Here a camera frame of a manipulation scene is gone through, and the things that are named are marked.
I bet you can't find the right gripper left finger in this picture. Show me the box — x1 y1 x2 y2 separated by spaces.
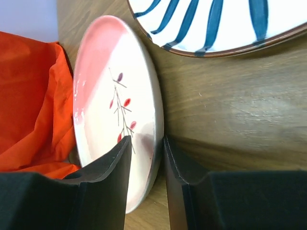
0 136 131 230

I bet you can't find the blue striped white plate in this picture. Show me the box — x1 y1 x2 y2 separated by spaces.
128 0 307 58

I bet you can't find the pink and cream plate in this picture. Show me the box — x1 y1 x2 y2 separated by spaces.
73 15 164 213

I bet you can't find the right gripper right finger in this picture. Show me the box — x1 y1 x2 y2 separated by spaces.
164 137 307 230

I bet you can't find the orange garment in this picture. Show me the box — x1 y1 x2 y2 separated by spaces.
0 32 79 179

